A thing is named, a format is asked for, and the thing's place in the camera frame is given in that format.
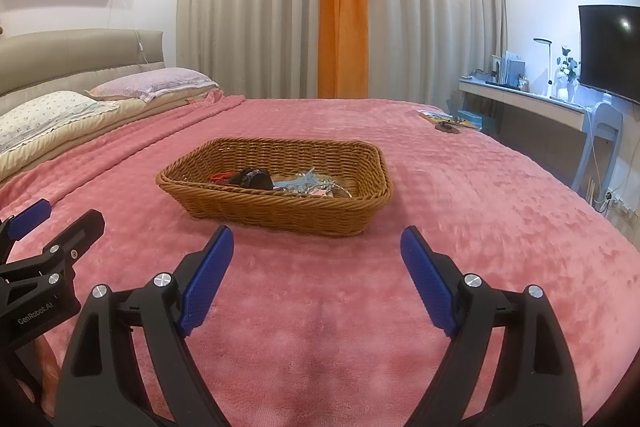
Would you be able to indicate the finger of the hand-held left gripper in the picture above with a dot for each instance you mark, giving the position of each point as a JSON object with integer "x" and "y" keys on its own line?
{"x": 30, "y": 216}
{"x": 82, "y": 232}

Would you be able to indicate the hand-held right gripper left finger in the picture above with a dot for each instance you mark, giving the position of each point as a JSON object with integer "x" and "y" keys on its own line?
{"x": 207, "y": 282}

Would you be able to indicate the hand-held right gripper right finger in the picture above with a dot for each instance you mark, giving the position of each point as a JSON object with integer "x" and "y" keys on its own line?
{"x": 430, "y": 287}

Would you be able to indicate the brown wicker basket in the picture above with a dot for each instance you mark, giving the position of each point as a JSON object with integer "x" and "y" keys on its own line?
{"x": 280, "y": 217}

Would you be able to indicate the light blue hair clip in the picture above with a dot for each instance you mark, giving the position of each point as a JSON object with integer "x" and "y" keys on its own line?
{"x": 300, "y": 179}

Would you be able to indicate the pink star hair clip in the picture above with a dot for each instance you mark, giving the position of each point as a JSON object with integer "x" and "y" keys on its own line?
{"x": 319, "y": 193}

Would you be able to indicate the person's left hand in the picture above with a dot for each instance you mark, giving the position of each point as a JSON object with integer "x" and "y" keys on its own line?
{"x": 45, "y": 359}

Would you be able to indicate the white floral pillow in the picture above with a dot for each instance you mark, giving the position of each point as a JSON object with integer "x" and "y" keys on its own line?
{"x": 45, "y": 117}

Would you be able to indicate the black hair claw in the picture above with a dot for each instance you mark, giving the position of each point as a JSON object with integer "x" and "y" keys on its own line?
{"x": 252, "y": 179}

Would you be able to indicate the pink fleece blanket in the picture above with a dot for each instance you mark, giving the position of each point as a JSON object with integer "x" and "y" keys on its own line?
{"x": 320, "y": 357}

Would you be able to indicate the pillows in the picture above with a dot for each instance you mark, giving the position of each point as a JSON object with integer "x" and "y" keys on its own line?
{"x": 150, "y": 107}

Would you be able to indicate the small dark object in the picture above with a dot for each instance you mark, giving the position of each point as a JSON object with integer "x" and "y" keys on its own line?
{"x": 447, "y": 128}

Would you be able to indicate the beige padded headboard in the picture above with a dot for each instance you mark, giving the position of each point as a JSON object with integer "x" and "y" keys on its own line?
{"x": 75, "y": 57}

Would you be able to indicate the lilac pillow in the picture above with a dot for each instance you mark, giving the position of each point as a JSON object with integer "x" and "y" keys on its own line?
{"x": 155, "y": 82}

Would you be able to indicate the yellow book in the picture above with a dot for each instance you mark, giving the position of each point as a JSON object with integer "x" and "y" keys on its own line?
{"x": 435, "y": 114}

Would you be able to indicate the light blue storage bin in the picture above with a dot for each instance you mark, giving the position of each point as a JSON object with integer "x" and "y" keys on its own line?
{"x": 472, "y": 119}

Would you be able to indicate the white power strip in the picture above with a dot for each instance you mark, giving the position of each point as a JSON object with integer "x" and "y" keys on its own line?
{"x": 620, "y": 207}

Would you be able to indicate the white desk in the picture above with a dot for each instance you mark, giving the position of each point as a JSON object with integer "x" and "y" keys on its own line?
{"x": 520, "y": 99}

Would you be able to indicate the books on desk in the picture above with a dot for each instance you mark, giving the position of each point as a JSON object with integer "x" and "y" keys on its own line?
{"x": 512, "y": 69}

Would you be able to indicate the light blue chair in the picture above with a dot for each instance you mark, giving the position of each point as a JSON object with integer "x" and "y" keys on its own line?
{"x": 602, "y": 127}

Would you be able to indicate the potted plant in white vase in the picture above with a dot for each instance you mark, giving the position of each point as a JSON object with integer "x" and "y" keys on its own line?
{"x": 567, "y": 72}

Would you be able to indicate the white desk lamp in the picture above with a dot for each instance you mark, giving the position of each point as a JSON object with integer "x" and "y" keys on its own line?
{"x": 550, "y": 57}

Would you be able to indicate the beige curtain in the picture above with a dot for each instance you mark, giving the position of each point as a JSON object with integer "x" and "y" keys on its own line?
{"x": 435, "y": 17}
{"x": 250, "y": 7}

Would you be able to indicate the orange curtain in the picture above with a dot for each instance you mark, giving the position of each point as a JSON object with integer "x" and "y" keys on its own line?
{"x": 342, "y": 7}

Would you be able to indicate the black television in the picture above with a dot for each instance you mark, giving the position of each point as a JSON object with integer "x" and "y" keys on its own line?
{"x": 610, "y": 52}

